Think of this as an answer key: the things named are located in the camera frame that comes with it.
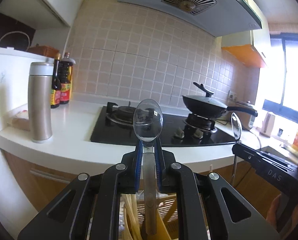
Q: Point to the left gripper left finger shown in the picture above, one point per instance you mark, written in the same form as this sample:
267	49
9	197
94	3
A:
88	207

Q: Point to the black wok with handle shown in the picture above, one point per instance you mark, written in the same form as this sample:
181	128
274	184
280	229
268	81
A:
211	108

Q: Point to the white electric kettle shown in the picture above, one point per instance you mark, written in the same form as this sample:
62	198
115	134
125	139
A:
268	124

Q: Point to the black gas stove top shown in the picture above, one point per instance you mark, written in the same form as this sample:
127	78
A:
114	126

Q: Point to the orange wall cabinet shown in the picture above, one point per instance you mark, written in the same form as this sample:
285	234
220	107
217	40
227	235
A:
249	47

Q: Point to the yellow plastic utensil basket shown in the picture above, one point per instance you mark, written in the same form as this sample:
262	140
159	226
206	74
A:
157	219

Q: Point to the white range hood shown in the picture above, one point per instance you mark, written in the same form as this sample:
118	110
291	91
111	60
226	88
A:
216	17

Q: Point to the large soy sauce bottle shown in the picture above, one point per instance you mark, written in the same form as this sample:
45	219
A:
66	69

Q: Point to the person's right hand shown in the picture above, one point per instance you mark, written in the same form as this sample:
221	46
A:
271	214

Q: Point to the clear plastic spoon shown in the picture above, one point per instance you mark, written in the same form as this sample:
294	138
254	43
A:
148	125

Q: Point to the wooden chopstick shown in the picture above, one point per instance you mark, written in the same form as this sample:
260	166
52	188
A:
127	208
134	217

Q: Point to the steel thermos flask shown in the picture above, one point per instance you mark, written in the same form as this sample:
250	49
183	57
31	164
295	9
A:
39	111

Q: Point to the dark soy sauce bottle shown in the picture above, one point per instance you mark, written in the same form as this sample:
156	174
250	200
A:
56	85

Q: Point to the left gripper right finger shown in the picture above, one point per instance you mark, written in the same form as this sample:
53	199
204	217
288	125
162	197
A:
208	207

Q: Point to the grey translucent plastic spoon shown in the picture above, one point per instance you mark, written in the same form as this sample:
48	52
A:
237	131

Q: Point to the beige rice cooker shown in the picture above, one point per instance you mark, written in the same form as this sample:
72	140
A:
246	119

